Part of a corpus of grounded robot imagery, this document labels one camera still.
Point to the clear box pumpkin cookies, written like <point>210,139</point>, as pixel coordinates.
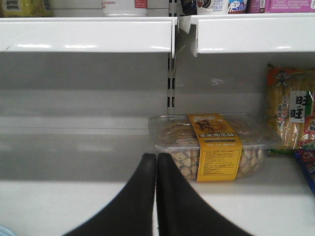
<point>214,147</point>

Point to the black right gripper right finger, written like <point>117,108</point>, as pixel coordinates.
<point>181,211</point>

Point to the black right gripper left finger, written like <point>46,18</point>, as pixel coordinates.
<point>130,212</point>

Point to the white metal shelf unit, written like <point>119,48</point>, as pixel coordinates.
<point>76,95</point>

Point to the light blue plastic basket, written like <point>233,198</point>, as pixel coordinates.
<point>6,232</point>

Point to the Wangwang rice cracker bag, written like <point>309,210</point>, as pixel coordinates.
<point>290,108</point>

